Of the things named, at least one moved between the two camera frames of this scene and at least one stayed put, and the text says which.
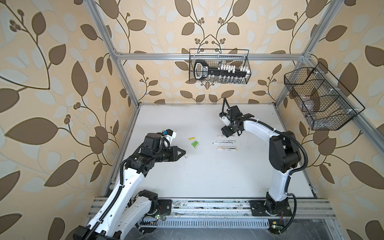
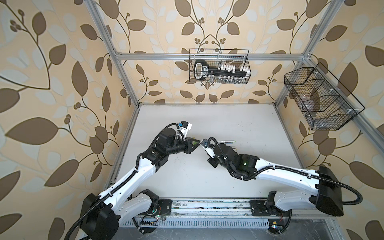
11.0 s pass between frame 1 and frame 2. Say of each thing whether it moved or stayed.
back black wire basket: stayed
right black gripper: moved
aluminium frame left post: stayed
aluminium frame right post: stayed
